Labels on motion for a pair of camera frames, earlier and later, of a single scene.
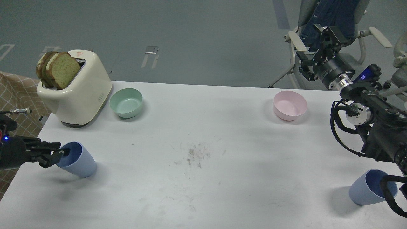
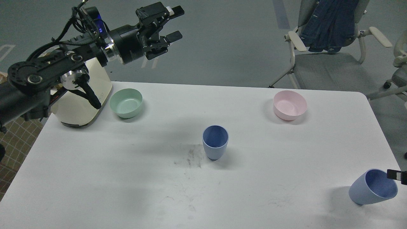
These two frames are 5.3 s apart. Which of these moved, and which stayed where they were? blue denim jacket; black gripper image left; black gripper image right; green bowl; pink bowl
Moved: black gripper image left; black gripper image right
Stayed: green bowl; blue denim jacket; pink bowl
